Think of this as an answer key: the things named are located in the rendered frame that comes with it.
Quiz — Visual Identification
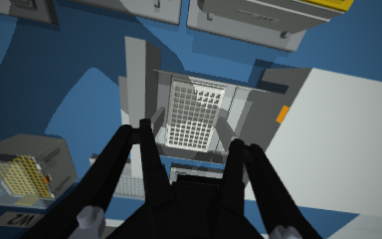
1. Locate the blue bench mat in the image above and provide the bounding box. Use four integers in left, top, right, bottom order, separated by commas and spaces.
0, 0, 382, 186

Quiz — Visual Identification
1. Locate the white multiwell plate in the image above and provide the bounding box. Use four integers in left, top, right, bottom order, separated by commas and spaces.
113, 168, 145, 200

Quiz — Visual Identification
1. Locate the black multi-well plate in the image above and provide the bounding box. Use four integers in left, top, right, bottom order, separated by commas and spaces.
177, 174, 222, 191

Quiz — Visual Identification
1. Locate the white multi-well plate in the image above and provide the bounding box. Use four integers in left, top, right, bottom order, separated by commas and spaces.
165, 77, 226, 152

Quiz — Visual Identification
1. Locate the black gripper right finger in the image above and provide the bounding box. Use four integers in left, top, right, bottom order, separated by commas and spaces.
213, 117, 322, 239

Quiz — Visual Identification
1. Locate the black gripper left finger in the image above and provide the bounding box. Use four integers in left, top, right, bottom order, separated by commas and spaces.
20, 107, 185, 239

